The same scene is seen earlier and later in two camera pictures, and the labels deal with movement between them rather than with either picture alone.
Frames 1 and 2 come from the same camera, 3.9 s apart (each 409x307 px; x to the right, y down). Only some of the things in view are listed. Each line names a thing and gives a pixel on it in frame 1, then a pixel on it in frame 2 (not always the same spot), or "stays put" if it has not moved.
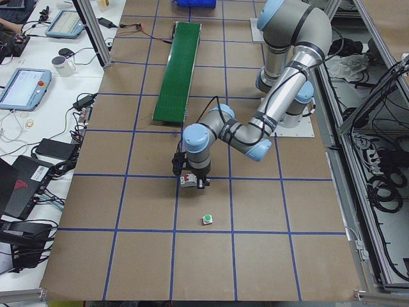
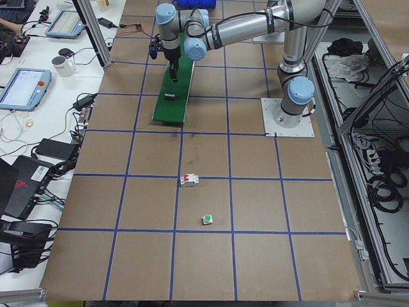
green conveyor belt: (173, 98) stays put
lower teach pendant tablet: (24, 89) stays put
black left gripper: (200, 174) to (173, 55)
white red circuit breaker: (188, 180) stays put
